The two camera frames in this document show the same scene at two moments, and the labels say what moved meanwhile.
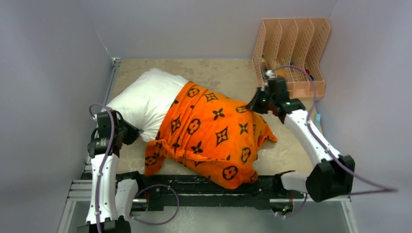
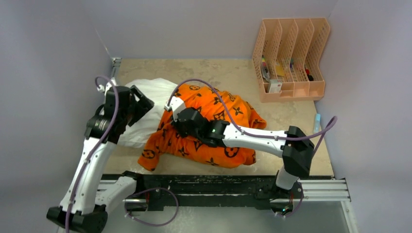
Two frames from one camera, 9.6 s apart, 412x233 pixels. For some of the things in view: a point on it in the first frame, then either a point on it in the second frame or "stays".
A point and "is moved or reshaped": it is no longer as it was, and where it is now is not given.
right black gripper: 255,106 -> 178,123
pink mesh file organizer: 295,49 stays
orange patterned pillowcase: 211,135 is moved or reshaped
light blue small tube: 317,121 stays
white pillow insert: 147,103 is moved or reshaped
